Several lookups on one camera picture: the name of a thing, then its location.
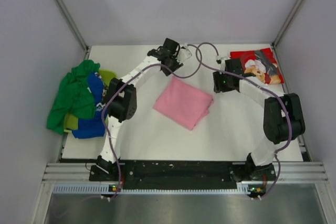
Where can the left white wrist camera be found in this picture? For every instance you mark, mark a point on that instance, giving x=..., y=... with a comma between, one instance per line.
x=184, y=53

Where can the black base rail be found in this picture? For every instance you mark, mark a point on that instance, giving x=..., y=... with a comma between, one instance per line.
x=176, y=175

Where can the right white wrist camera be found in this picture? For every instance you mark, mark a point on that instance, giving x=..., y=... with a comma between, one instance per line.
x=222, y=58

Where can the left aluminium frame post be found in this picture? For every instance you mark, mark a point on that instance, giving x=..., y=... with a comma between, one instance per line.
x=71, y=24

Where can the right aluminium frame post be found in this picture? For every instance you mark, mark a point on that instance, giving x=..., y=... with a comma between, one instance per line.
x=289, y=19

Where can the pink t shirt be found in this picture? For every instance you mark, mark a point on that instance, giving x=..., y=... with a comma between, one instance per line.
x=183, y=103

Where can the green t shirt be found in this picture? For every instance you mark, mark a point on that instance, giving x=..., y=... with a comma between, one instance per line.
x=73, y=96

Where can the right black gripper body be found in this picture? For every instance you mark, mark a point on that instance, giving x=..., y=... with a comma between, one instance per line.
x=221, y=82

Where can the red folded bear t shirt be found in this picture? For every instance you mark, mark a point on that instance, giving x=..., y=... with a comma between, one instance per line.
x=261, y=63

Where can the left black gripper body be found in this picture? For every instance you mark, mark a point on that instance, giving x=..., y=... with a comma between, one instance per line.
x=174, y=64

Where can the lime green plastic bin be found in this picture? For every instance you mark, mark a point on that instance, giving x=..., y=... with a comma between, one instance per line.
x=70, y=121

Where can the aluminium frame post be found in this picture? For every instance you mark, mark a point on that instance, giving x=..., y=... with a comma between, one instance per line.
x=289, y=19
x=71, y=24

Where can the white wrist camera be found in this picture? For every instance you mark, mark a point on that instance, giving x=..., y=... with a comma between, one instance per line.
x=184, y=53
x=222, y=58

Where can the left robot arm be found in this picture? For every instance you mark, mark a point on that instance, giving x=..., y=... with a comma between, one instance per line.
x=122, y=97

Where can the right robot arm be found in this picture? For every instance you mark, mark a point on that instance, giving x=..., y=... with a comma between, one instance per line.
x=282, y=120

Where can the blue t shirt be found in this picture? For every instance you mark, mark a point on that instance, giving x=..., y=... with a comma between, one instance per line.
x=90, y=125

